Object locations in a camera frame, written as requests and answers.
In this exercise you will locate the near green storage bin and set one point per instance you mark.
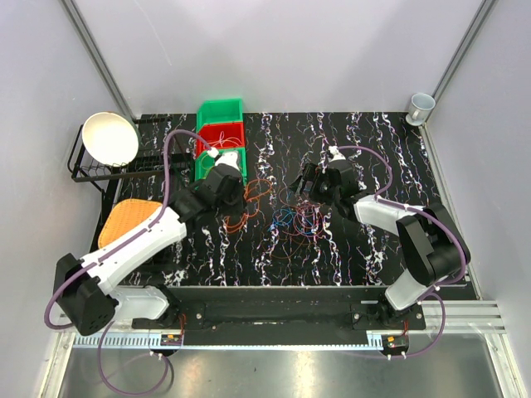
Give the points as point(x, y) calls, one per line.
point(204, 162)

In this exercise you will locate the black wire dish rack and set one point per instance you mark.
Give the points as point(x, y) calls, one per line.
point(142, 178)

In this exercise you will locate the white bowl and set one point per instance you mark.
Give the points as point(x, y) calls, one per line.
point(110, 139)

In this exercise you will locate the red storage bin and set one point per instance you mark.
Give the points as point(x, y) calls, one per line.
point(224, 135)

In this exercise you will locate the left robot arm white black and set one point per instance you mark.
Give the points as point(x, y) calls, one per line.
point(89, 291)

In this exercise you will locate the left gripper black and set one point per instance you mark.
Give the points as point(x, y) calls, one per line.
point(240, 190)

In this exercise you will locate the white mug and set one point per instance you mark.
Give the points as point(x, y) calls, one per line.
point(420, 106)

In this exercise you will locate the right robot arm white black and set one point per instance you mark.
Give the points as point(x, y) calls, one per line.
point(434, 251)

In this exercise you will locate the orange woven basket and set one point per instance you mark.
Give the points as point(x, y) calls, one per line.
point(125, 216)

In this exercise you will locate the green storage bin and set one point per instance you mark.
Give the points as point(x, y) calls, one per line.
point(204, 162)
point(219, 111)

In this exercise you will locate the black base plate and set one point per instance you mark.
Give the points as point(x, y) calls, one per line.
point(282, 317)

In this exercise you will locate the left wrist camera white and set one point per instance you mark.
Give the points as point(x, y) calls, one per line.
point(230, 157)

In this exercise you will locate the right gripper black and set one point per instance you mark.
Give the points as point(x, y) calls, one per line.
point(314, 174)

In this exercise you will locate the far green storage bin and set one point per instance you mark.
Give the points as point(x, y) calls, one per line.
point(219, 111)

